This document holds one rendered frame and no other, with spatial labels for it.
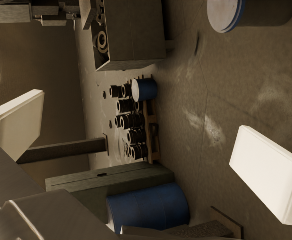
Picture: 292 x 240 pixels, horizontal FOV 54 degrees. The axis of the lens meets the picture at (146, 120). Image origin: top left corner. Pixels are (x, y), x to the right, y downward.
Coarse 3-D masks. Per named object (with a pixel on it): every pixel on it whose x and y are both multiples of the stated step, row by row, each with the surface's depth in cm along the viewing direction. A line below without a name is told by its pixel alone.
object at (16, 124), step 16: (32, 96) 16; (0, 112) 12; (16, 112) 13; (32, 112) 16; (0, 128) 12; (16, 128) 13; (32, 128) 16; (0, 144) 12; (16, 144) 14; (16, 160) 14
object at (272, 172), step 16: (240, 128) 19; (240, 144) 19; (256, 144) 17; (272, 144) 16; (240, 160) 18; (256, 160) 17; (272, 160) 15; (288, 160) 14; (240, 176) 18; (256, 176) 16; (272, 176) 15; (288, 176) 14; (256, 192) 16; (272, 192) 15; (288, 192) 13; (272, 208) 14; (288, 208) 13; (288, 224) 14
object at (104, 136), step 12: (60, 144) 685; (72, 144) 698; (84, 144) 708; (96, 144) 719; (24, 156) 663; (36, 156) 672; (48, 156) 681; (60, 156) 691; (72, 156) 689; (216, 216) 270; (192, 228) 259; (204, 228) 258; (216, 228) 256; (228, 228) 254; (240, 228) 238
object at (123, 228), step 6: (126, 228) 7; (132, 228) 7; (138, 228) 7; (144, 228) 7; (120, 234) 6; (126, 234) 6; (132, 234) 7; (138, 234) 7; (144, 234) 7; (150, 234) 7; (156, 234) 7; (162, 234) 7; (168, 234) 7
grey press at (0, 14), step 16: (0, 0) 278; (16, 0) 299; (32, 0) 318; (48, 0) 324; (80, 0) 371; (0, 16) 324; (16, 16) 330; (32, 16) 351; (48, 16) 364; (64, 16) 371; (96, 16) 350
